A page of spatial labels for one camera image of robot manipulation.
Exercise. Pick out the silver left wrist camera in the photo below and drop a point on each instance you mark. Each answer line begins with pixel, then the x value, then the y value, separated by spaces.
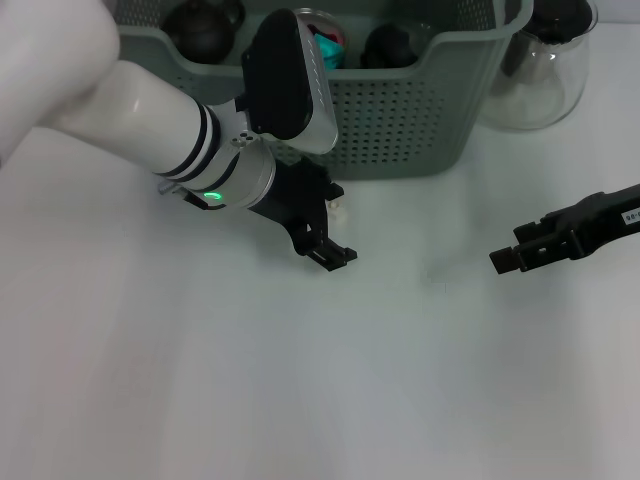
pixel 285 80

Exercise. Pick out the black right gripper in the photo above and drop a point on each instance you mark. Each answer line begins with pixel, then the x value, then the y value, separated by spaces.
pixel 595 220

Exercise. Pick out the glass teacup black sleeve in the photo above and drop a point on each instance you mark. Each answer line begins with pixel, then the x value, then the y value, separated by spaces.
pixel 387 47
pixel 330 25

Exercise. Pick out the teal square building brick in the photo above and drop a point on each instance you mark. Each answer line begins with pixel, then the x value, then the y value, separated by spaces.
pixel 332 52

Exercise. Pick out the dark clay teapot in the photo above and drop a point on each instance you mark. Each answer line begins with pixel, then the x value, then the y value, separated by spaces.
pixel 200 32

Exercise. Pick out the grey perforated plastic storage bin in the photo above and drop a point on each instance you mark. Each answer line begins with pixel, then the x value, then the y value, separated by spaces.
pixel 400 125

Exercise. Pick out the glass pitcher with black lid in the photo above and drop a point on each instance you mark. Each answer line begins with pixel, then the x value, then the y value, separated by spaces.
pixel 540 95

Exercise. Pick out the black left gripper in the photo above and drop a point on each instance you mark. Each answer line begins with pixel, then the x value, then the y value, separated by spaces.
pixel 300 200

